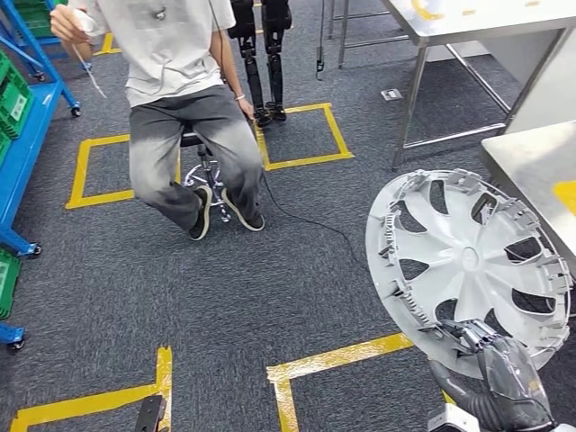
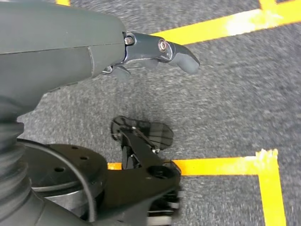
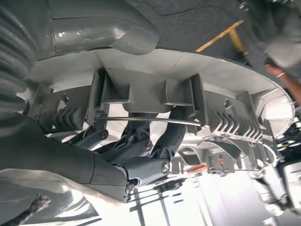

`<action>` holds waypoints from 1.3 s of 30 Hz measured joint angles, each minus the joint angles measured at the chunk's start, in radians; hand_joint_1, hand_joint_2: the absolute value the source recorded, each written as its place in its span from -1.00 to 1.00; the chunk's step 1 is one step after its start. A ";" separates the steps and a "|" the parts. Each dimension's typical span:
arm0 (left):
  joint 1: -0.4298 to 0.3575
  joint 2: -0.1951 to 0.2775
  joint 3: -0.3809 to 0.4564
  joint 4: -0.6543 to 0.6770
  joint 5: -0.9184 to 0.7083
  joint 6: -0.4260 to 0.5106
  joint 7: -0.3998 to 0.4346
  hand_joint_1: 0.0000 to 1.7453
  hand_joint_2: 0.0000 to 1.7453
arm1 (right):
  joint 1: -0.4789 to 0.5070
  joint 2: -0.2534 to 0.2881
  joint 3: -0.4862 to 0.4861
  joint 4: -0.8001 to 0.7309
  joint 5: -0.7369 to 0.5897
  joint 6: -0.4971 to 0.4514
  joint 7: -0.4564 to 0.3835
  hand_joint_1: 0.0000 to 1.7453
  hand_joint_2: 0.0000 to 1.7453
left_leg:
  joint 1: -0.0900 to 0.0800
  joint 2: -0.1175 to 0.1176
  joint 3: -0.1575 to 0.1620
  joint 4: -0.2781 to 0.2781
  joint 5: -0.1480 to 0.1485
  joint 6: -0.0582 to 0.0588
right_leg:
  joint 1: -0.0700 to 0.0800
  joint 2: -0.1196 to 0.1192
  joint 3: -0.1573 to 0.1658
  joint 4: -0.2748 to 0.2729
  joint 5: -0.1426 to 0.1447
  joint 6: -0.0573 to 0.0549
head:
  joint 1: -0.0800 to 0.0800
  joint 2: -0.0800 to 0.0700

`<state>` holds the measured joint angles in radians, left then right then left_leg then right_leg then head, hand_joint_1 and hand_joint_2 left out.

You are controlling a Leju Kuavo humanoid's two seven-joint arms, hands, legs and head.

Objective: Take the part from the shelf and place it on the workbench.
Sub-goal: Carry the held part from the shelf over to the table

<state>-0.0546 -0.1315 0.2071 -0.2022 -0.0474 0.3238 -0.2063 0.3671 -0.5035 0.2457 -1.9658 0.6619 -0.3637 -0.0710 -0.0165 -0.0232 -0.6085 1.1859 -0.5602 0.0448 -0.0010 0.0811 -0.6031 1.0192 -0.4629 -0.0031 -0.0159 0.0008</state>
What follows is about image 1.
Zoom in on stainless steel workbench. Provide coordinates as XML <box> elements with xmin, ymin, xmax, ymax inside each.
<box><xmin>383</xmin><ymin>0</ymin><xmax>576</xmax><ymax>172</ymax></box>
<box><xmin>480</xmin><ymin>121</ymin><xmax>576</xmax><ymax>278</ymax></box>

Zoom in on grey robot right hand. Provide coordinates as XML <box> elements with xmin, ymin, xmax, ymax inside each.
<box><xmin>427</xmin><ymin>319</ymin><xmax>556</xmax><ymax>432</ymax></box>

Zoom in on person's left hand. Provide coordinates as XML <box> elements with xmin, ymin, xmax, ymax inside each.
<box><xmin>237</xmin><ymin>94</ymin><xmax>256</xmax><ymax>123</ymax></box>

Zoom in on silver plastic wheel hubcap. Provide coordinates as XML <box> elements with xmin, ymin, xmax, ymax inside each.
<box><xmin>365</xmin><ymin>168</ymin><xmax>573</xmax><ymax>381</ymax></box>

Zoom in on white handheld controller with strap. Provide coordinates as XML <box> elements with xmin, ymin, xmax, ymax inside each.
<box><xmin>71</xmin><ymin>8</ymin><xmax>108</xmax><ymax>100</ymax></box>

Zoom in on black humanoid robot legs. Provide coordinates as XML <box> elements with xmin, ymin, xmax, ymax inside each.
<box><xmin>227</xmin><ymin>0</ymin><xmax>294</xmax><ymax>128</ymax></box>

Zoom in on stainless steel table frame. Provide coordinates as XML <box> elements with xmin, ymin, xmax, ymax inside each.
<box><xmin>328</xmin><ymin>0</ymin><xmax>411</xmax><ymax>69</ymax></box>

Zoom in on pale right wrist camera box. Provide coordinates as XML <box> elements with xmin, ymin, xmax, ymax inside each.
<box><xmin>427</xmin><ymin>404</ymin><xmax>481</xmax><ymax>432</ymax></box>

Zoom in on person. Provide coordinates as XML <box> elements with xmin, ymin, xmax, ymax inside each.
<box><xmin>49</xmin><ymin>0</ymin><xmax>266</xmax><ymax>243</ymax></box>

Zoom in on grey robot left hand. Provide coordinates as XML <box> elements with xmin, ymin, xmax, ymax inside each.
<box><xmin>134</xmin><ymin>394</ymin><xmax>168</xmax><ymax>432</ymax></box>

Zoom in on small yellow tape rectangle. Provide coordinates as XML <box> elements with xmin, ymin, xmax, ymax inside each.
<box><xmin>553</xmin><ymin>180</ymin><xmax>576</xmax><ymax>217</ymax></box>

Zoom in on black stool with chrome base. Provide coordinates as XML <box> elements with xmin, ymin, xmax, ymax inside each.
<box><xmin>180</xmin><ymin>121</ymin><xmax>233</xmax><ymax>225</ymax></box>

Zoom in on black floor cable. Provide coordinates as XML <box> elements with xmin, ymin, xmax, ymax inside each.
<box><xmin>260</xmin><ymin>173</ymin><xmax>374</xmax><ymax>275</ymax></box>

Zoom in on person's right hand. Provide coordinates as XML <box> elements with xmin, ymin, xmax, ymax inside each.
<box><xmin>49</xmin><ymin>4</ymin><xmax>93</xmax><ymax>46</ymax></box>

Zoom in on black hanging cable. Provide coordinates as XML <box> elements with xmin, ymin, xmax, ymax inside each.
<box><xmin>315</xmin><ymin>0</ymin><xmax>327</xmax><ymax>82</ymax></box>

